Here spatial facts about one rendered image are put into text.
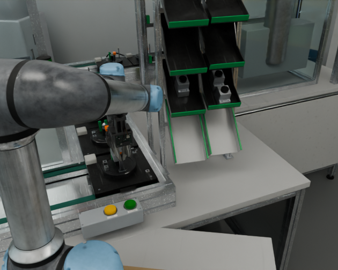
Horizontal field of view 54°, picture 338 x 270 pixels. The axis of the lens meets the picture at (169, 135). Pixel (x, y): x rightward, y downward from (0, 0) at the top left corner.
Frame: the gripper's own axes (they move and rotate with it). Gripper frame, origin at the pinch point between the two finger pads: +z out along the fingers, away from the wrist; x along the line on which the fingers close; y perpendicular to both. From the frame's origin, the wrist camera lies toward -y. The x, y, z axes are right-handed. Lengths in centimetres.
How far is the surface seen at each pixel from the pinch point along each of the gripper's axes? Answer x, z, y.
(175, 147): 22.6, 3.2, -2.7
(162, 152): 19.3, 9.6, -10.1
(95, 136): -5.2, 6.8, -30.1
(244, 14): 48, -45, 0
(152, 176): 10.3, 10.1, 3.1
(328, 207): 155, 107, -31
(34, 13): -19, -49, -20
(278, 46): 115, -11, -64
